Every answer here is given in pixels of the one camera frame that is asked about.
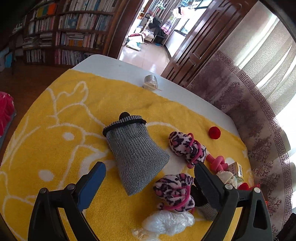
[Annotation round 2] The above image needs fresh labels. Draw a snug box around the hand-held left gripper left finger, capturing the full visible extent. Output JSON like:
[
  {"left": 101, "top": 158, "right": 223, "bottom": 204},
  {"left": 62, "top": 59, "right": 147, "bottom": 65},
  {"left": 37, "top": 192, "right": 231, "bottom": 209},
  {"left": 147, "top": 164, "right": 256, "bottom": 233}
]
[{"left": 28, "top": 161, "right": 107, "bottom": 241}]

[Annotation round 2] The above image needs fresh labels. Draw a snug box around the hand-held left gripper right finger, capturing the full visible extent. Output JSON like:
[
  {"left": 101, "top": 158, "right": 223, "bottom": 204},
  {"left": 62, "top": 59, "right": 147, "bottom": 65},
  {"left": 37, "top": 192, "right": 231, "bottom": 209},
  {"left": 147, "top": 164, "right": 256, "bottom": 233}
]
[{"left": 194, "top": 162, "right": 273, "bottom": 241}]

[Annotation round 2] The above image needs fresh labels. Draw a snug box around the grey knit sock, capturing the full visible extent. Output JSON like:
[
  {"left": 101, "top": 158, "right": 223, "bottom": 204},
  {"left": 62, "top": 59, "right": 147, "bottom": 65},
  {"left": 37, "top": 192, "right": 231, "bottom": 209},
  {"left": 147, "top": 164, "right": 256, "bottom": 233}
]
[
  {"left": 190, "top": 185, "right": 220, "bottom": 221},
  {"left": 103, "top": 112, "right": 170, "bottom": 197}
]

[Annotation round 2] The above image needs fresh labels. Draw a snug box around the leopard print scrunchie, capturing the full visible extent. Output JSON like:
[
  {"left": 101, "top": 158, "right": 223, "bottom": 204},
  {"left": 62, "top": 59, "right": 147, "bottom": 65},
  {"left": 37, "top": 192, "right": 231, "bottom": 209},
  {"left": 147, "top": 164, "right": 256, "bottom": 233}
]
[
  {"left": 153, "top": 173, "right": 196, "bottom": 213},
  {"left": 168, "top": 131, "right": 207, "bottom": 168}
]

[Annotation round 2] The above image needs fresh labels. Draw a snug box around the clear plastic bag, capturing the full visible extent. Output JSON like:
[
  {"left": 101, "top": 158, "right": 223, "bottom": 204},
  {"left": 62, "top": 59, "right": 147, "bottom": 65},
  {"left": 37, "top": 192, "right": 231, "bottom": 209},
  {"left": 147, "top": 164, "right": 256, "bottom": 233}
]
[{"left": 131, "top": 210, "right": 196, "bottom": 241}]

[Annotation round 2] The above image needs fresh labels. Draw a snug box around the cream cloth ball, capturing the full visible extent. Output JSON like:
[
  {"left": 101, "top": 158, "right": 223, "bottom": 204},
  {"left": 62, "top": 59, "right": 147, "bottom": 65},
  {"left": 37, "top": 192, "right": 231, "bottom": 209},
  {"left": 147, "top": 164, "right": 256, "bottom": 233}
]
[{"left": 216, "top": 171, "right": 238, "bottom": 189}]

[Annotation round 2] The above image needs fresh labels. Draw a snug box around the pink foam twist roller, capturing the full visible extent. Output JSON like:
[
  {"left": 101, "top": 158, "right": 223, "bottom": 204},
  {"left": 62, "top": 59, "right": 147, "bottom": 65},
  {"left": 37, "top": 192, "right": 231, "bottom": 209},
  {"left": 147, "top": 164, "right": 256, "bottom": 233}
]
[{"left": 206, "top": 154, "right": 232, "bottom": 173}]

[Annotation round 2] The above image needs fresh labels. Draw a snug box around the small beige carton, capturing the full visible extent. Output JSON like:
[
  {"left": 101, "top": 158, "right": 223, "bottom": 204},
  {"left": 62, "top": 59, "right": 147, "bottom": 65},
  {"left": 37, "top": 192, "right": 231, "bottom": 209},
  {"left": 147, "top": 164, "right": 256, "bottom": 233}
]
[{"left": 228, "top": 161, "right": 245, "bottom": 182}]

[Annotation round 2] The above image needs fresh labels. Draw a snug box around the yellow patterned towel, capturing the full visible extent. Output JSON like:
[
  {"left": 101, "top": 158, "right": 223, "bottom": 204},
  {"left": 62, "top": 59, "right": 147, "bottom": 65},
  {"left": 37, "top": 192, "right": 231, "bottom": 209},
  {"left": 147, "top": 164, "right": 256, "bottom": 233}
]
[{"left": 0, "top": 69, "right": 255, "bottom": 241}]

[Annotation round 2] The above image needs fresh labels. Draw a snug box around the patterned beige curtain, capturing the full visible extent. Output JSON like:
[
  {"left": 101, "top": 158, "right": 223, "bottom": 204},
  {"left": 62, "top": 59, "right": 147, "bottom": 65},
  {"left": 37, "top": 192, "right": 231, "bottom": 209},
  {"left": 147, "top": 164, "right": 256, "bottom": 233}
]
[{"left": 185, "top": 2, "right": 296, "bottom": 241}]

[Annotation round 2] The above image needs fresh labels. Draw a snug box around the red cloth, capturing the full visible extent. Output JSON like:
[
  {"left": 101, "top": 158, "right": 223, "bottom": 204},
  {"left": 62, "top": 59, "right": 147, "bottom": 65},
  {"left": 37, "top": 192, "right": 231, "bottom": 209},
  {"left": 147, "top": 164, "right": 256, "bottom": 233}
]
[{"left": 0, "top": 91, "right": 15, "bottom": 137}]

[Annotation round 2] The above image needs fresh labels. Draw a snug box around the brown wooden door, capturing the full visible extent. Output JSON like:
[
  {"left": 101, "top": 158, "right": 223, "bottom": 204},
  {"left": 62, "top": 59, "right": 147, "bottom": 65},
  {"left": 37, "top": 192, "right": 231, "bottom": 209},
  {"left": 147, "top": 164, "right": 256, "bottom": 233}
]
[
  {"left": 161, "top": 0, "right": 257, "bottom": 87},
  {"left": 103, "top": 0, "right": 145, "bottom": 58}
]

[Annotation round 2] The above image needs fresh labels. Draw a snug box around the wooden bookshelf with books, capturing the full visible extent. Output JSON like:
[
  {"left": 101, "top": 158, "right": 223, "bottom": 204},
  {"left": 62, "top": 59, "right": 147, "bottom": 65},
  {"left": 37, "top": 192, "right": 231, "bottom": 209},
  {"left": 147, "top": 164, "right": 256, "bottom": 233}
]
[{"left": 9, "top": 0, "right": 121, "bottom": 66}]

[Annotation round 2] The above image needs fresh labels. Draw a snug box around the dark clothing pile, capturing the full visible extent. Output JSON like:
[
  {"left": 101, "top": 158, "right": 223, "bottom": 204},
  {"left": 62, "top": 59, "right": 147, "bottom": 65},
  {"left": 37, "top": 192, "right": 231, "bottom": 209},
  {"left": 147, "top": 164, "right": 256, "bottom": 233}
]
[{"left": 149, "top": 17, "right": 166, "bottom": 39}]

